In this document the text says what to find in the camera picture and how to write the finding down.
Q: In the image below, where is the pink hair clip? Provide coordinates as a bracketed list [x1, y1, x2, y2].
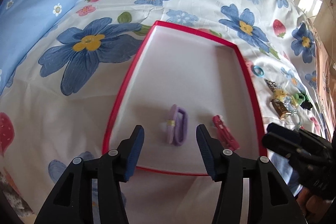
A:
[213, 115, 240, 151]

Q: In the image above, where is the purple hair tie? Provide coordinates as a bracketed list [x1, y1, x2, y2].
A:
[158, 103, 189, 147]

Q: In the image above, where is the gold green face watch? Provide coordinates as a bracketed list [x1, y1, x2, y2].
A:
[271, 98, 291, 119]

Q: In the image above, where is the mint green bow hair tie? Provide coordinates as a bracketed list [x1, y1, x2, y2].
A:
[291, 92, 304, 106]

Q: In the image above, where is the gold bear brooch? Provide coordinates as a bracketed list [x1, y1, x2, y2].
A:
[273, 88, 288, 103]

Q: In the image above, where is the person's right hand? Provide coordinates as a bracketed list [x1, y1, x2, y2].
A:
[297, 187, 336, 224]

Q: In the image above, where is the black scrunchie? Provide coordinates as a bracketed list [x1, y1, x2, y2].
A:
[299, 93, 313, 111]

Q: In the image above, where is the pink cartoon blanket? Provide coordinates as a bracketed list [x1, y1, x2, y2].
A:
[307, 19, 335, 139]

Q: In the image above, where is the red shallow tray box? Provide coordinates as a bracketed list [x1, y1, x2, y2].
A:
[102, 21, 267, 176]

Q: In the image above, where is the light blue pillow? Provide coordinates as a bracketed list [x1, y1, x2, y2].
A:
[1, 0, 77, 89]

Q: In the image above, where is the silver chain pile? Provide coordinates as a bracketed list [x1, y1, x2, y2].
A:
[264, 78, 280, 92]

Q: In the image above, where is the blue hair tie ring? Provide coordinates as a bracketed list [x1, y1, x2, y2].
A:
[252, 65, 264, 79]

